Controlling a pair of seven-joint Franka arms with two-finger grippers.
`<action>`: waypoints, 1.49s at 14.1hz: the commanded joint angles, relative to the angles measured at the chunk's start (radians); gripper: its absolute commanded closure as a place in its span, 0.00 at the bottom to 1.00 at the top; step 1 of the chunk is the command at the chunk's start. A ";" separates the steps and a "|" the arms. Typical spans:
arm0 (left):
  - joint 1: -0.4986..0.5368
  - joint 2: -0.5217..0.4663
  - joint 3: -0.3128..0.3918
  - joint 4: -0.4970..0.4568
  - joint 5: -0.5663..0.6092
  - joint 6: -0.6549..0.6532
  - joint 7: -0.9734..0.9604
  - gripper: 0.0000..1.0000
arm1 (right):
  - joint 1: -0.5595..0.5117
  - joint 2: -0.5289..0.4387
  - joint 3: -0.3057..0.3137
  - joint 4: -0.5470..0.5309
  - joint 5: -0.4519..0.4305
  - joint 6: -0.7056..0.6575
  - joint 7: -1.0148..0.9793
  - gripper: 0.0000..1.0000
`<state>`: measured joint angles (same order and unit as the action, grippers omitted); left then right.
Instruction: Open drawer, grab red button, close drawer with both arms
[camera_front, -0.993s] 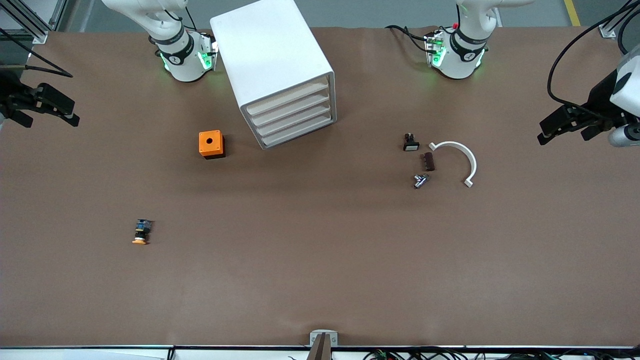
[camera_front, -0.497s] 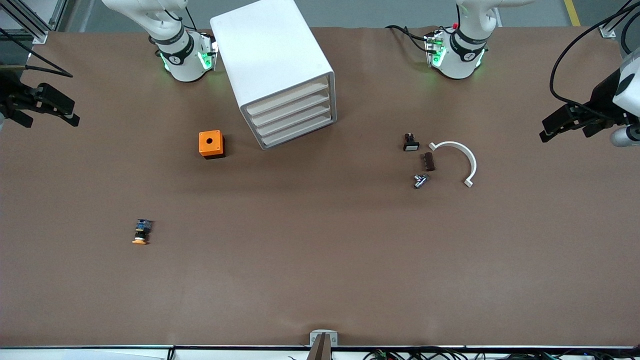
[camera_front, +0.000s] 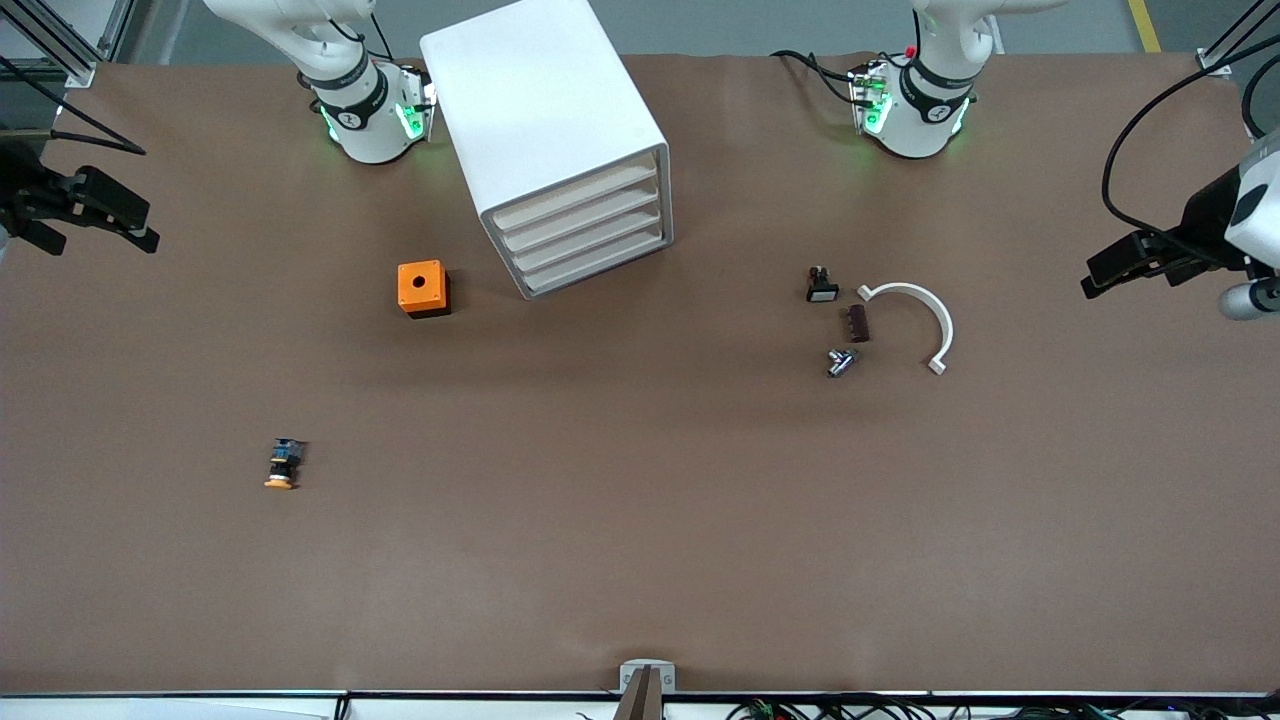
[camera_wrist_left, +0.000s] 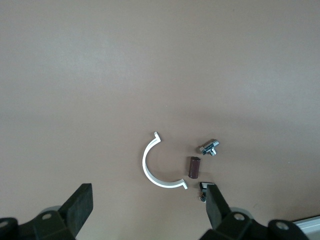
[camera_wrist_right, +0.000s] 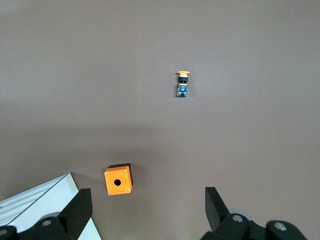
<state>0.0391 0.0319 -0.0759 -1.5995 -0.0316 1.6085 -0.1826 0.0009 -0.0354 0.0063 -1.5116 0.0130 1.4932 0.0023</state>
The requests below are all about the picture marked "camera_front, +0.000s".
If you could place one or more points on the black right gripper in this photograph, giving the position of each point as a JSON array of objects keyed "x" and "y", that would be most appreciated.
[{"x": 22, "y": 190}]

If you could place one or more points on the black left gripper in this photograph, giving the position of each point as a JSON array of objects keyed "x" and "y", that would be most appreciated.
[{"x": 1203, "y": 222}]

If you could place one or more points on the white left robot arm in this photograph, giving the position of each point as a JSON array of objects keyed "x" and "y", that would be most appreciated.
[{"x": 920, "y": 120}]

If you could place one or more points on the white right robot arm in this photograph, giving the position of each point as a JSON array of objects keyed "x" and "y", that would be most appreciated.
[{"x": 360, "y": 120}]

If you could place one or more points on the yellow push button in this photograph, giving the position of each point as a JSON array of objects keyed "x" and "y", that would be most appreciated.
[{"x": 284, "y": 462}]

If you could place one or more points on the white curved plastic arc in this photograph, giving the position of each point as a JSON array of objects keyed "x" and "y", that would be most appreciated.
[{"x": 946, "y": 328}]

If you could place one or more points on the brown terminal block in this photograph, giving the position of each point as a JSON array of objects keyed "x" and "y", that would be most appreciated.
[{"x": 857, "y": 323}]

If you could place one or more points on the brown table cover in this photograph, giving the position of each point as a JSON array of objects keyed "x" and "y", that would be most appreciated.
[{"x": 640, "y": 500}]

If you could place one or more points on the aluminium frame profile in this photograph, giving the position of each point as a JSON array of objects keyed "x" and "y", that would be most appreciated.
[
  {"x": 1213, "y": 62},
  {"x": 75, "y": 70}
]

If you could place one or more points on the silver metal switch part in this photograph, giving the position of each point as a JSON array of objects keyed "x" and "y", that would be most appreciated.
[{"x": 840, "y": 363}]

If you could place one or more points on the black white-faced switch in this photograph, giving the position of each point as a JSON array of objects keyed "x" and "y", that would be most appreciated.
[{"x": 822, "y": 290}]

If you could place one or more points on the orange button enclosure box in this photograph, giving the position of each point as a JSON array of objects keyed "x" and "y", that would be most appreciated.
[{"x": 420, "y": 285}]

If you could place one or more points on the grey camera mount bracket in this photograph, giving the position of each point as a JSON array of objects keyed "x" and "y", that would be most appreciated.
[{"x": 630, "y": 680}]

